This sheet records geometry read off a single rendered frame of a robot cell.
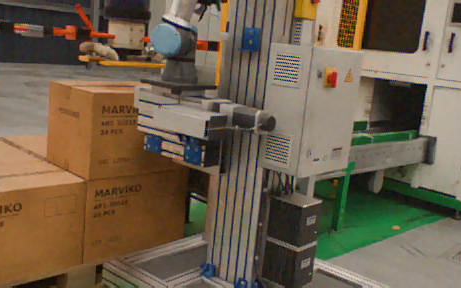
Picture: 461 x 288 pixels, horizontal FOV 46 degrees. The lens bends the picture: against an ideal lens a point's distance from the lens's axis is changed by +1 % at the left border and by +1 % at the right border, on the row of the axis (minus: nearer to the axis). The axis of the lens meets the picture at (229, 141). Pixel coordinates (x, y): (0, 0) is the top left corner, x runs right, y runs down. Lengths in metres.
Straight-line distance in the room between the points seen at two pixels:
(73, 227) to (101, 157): 0.34
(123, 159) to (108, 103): 0.28
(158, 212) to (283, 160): 1.00
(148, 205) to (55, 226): 0.49
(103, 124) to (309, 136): 0.98
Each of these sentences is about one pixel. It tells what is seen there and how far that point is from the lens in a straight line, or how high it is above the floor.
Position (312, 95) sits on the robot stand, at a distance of 1.93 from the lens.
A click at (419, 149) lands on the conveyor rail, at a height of 0.51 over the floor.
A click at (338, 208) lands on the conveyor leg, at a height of 0.17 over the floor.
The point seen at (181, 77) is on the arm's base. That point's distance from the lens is 2.16.
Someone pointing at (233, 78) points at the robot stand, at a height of 1.07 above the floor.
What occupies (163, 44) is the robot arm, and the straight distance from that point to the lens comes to 2.04.
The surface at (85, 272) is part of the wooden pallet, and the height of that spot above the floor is 0.10.
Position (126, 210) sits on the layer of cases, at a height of 0.37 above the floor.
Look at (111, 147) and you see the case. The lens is 2.55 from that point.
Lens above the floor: 1.23
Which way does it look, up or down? 11 degrees down
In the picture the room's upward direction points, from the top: 6 degrees clockwise
